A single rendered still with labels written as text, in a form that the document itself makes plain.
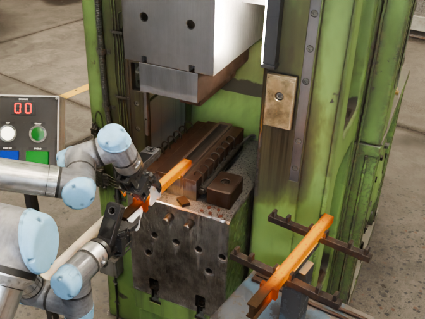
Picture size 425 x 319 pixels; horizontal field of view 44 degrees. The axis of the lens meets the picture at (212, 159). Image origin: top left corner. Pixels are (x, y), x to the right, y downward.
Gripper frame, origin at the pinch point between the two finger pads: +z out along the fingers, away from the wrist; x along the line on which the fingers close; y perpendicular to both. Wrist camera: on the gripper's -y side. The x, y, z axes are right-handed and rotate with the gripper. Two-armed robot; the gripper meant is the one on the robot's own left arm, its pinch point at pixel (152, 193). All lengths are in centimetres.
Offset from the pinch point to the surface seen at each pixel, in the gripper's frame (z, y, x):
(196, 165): 13.2, -19.6, 3.4
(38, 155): -2.0, -0.7, -43.7
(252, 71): 14, -64, 7
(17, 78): 202, -155, -286
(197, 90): -19.0, -27.5, 7.8
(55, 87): 202, -153, -240
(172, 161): 13.0, -18.9, -5.3
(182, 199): 13.0, -6.0, 4.2
